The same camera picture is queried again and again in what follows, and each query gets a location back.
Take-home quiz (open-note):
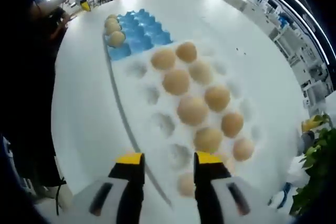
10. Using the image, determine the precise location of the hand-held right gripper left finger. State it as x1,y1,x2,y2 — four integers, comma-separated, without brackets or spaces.
70,152,145,224

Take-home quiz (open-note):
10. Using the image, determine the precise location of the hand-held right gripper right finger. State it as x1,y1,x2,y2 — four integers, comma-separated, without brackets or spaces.
193,151,271,224

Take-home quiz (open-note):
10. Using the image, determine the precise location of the blue egg tray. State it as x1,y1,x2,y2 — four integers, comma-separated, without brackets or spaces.
104,8,174,62

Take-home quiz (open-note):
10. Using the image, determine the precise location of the group of brown eggs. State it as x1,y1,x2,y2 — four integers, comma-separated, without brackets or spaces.
151,41,255,198

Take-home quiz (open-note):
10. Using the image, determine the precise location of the white foam tray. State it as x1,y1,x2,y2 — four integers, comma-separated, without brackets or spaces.
123,41,266,201

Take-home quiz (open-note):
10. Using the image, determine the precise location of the blue looped object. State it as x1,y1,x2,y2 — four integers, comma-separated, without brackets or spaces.
267,182,292,206

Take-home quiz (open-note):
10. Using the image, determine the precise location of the white plant pot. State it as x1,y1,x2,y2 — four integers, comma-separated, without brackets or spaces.
286,155,309,184

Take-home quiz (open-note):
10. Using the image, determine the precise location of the person's dark clothed body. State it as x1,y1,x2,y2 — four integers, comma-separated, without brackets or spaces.
0,0,69,204

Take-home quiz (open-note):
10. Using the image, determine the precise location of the small grey object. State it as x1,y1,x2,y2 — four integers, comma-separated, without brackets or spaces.
300,131,316,155

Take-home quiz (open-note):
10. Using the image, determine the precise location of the green potted plant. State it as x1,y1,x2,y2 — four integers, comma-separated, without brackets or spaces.
288,113,336,216

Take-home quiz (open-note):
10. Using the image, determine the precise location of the white lab cabinet row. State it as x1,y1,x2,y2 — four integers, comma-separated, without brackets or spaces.
259,0,331,99

